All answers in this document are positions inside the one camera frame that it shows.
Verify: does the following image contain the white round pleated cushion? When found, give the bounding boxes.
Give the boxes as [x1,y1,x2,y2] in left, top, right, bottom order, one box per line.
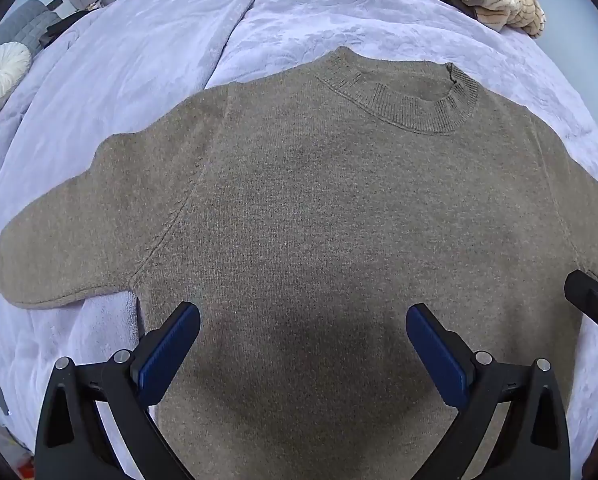
[0,41,33,110]

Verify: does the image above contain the olive knit sweater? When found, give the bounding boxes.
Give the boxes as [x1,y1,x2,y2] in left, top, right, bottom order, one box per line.
[0,48,598,479]

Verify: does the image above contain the lavender plush bed blanket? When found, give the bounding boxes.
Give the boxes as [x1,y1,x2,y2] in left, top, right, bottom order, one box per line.
[0,0,598,467]

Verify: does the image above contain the grey quilted headboard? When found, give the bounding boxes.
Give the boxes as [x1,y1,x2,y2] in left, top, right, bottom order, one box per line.
[0,0,60,56]

